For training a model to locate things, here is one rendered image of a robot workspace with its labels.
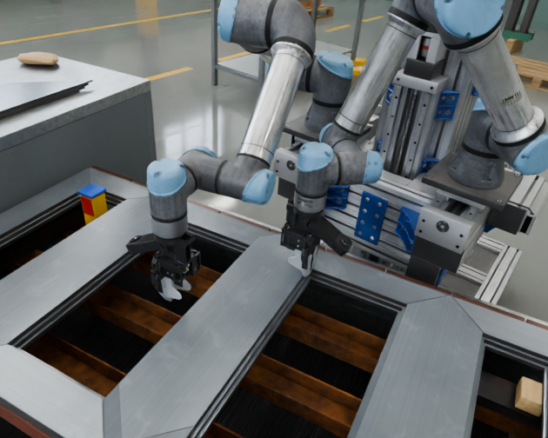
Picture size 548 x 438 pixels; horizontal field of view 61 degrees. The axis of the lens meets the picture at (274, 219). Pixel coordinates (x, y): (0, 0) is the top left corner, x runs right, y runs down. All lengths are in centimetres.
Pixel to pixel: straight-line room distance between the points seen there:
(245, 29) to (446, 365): 86
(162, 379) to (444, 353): 61
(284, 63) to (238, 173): 27
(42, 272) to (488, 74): 112
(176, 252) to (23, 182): 73
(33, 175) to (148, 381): 86
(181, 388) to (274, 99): 62
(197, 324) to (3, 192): 77
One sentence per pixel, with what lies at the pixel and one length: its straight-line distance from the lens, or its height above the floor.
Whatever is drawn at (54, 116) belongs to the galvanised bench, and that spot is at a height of 105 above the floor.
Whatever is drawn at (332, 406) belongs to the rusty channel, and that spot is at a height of 68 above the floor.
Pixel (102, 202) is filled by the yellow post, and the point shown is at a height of 84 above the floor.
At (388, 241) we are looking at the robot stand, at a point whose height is 76.
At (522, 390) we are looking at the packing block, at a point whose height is 81.
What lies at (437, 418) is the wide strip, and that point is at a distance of 102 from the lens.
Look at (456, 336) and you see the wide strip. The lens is 118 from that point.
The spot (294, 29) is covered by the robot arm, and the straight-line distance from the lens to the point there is 108.
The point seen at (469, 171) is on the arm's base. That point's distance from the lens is 137.
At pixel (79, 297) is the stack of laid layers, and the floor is 83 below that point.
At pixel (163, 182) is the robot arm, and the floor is 119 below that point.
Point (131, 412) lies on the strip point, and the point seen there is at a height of 85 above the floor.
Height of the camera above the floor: 165
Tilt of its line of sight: 34 degrees down
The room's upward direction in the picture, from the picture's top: 5 degrees clockwise
